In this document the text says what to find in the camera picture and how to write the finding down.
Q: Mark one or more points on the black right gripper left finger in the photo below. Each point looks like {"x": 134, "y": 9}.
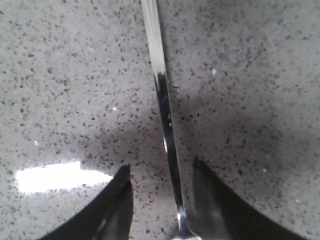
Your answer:
{"x": 89, "y": 223}

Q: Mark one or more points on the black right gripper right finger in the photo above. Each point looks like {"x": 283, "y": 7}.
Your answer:
{"x": 224, "y": 215}

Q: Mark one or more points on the silver metal spoon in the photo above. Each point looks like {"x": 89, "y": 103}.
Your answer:
{"x": 158, "y": 65}

